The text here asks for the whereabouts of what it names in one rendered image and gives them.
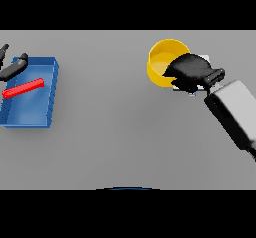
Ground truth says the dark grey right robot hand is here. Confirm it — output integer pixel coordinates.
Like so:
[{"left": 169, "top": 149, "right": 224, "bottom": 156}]
[{"left": 161, "top": 52, "right": 226, "bottom": 94}]

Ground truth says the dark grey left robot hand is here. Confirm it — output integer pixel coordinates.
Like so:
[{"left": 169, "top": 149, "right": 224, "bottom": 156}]
[{"left": 0, "top": 43, "right": 29, "bottom": 83}]

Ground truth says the red beaker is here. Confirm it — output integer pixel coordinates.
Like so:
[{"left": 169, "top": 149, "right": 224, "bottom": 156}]
[{"left": 1, "top": 77, "right": 45, "bottom": 100}]

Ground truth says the yellow bowl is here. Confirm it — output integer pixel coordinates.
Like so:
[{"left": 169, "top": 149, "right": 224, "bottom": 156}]
[{"left": 146, "top": 38, "right": 192, "bottom": 89}]

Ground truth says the blue tray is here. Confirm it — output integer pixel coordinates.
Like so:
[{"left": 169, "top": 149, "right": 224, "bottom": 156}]
[{"left": 0, "top": 56, "right": 60, "bottom": 129}]

